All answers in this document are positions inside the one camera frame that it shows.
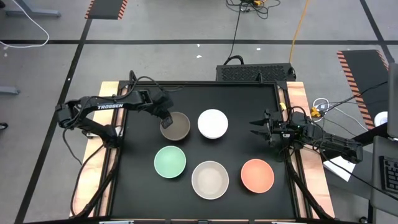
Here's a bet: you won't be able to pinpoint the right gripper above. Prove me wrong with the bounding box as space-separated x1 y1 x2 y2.
249 108 293 147

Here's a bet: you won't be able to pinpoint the white paper sheet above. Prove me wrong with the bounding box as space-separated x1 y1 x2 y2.
323 154 357 182

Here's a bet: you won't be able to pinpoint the black keyboard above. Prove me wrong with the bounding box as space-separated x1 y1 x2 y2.
379 155 398 195

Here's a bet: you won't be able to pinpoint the large beige bowl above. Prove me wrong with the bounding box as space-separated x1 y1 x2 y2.
191 160 230 200

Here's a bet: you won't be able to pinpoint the hazard-striped black floor mat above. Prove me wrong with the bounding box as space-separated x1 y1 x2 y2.
85 0 129 21
336 49 390 131

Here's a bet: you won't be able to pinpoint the thin white cable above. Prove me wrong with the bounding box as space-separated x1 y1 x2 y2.
312 98 369 131

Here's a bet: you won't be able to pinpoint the white floor cable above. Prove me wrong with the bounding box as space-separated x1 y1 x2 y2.
0 0 50 49

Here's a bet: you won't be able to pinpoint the orange ridged bowl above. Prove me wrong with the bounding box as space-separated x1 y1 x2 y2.
240 158 275 194

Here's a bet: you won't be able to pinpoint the tangled black cables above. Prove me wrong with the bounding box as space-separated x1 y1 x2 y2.
226 0 280 20

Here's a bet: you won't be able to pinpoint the black perforated computer tower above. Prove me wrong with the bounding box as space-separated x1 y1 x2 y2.
215 63 297 83

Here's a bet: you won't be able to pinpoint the grey desk foot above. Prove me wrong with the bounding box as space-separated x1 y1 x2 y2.
0 86 21 95
5 0 62 18

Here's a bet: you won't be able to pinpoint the white ridged bowl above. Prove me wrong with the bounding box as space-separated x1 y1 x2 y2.
197 108 229 140

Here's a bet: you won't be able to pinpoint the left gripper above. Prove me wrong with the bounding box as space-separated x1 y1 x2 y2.
148 90 175 129

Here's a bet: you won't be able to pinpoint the yellow cable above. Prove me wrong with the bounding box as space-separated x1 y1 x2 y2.
289 0 311 64

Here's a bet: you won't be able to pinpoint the grey monitor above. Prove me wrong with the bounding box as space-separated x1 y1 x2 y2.
387 62 398 139

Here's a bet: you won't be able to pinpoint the brown ridged bowl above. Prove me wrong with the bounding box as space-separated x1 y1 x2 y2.
159 111 191 141

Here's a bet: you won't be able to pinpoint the white round cup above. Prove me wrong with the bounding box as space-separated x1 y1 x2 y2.
374 111 389 128

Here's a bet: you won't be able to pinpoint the green ridged bowl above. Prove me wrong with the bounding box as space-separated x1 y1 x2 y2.
154 145 187 179

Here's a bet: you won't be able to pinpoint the black power cable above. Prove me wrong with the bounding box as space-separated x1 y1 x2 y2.
223 6 245 66

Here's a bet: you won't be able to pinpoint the grey desk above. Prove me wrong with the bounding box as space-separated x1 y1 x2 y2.
369 135 398 218

